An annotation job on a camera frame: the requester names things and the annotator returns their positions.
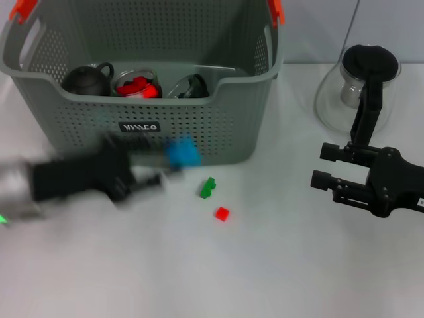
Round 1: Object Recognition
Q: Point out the orange basket handle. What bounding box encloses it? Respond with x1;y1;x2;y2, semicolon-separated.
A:
9;0;286;28

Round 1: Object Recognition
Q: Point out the thin dark wall cable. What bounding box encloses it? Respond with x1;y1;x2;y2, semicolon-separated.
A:
343;0;362;50

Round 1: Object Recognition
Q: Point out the green toy brick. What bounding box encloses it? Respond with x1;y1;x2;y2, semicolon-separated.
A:
200;176;217;199

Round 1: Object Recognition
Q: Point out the dark clay teapot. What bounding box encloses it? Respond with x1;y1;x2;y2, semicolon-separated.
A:
61;61;115;97

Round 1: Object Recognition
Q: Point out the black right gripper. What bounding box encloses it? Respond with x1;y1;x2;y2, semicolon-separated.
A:
310;141;424;219

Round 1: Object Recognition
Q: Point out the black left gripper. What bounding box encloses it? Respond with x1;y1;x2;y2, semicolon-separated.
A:
32;134;168;203

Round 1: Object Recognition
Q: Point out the grey perforated storage basket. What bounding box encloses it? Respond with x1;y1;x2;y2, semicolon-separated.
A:
0;0;286;166

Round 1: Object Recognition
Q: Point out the glass teapot black handle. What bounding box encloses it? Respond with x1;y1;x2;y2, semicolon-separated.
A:
313;43;402;148

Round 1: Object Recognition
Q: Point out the dark red long brick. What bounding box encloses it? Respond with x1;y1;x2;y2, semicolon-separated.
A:
116;76;148;97

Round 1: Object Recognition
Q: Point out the blue square toy brick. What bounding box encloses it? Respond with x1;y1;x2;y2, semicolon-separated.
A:
164;135;202;170

